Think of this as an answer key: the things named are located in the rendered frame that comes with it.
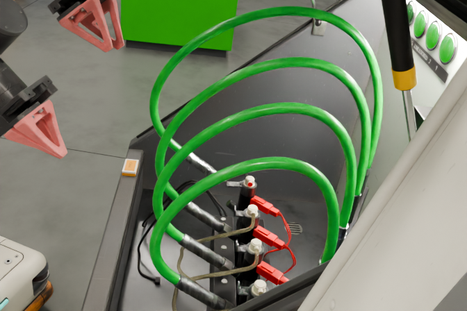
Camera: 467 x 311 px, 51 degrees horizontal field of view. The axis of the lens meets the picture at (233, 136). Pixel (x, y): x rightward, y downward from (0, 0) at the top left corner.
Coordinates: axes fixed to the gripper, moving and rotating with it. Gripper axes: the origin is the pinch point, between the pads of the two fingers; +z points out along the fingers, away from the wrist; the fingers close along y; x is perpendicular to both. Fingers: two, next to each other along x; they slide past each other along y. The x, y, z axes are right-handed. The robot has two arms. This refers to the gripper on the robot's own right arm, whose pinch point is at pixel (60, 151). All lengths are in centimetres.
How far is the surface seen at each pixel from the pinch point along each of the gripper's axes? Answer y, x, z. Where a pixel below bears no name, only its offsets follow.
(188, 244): 5.9, -0.3, 21.7
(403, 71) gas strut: 45.2, -12.5, 10.6
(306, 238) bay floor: 0, 40, 55
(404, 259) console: 39.1, -22.9, 19.6
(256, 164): 26.1, -6.6, 13.7
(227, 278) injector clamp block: 0.9, 7.0, 34.6
